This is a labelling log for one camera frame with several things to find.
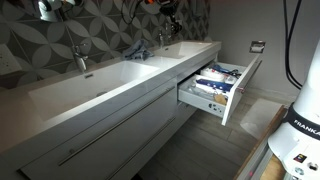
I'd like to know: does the white open vanity drawer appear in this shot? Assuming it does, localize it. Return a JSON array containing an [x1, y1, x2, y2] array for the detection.
[[177, 54, 263, 127]]

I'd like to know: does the blue cardboard box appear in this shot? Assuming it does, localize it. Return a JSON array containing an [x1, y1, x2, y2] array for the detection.
[[195, 79, 234, 93]]

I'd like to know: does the grey closed drawer front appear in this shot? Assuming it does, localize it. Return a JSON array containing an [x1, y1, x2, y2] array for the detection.
[[109, 103, 198, 180], [19, 78, 179, 180]]

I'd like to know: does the chrome toilet paper holder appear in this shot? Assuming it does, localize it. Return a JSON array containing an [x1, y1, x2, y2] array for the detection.
[[249, 40, 267, 54]]

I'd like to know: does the grey crumpled cloth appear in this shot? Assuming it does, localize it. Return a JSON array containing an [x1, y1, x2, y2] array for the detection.
[[120, 39, 155, 62]]

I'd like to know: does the white double sink countertop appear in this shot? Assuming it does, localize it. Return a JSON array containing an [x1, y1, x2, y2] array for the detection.
[[0, 40, 223, 154]]

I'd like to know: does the wooden robot mounting platform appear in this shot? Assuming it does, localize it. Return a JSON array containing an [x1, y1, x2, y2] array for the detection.
[[233, 104, 291, 180]]

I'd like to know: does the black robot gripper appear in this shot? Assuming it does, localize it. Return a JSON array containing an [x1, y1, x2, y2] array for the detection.
[[159, 3, 184, 36]]

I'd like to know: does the chrome sink faucet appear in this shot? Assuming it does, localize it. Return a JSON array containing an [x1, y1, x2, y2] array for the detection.
[[157, 28, 166, 48], [70, 43, 90, 74]]

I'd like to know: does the red white plastic packet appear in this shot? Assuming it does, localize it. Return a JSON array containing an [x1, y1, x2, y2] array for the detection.
[[199, 67, 238, 84]]

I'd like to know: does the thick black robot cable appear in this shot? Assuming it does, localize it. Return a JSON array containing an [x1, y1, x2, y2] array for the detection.
[[282, 0, 305, 90]]

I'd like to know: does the chrome right faucet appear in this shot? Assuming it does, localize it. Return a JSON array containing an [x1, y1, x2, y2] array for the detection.
[[164, 23, 174, 45]]

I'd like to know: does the clear plastic bag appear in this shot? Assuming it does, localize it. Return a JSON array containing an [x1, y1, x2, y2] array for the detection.
[[186, 84, 218, 101]]

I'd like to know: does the steel bar handle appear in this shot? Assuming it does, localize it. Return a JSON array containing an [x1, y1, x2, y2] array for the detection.
[[58, 85, 177, 167], [106, 116, 177, 180]]

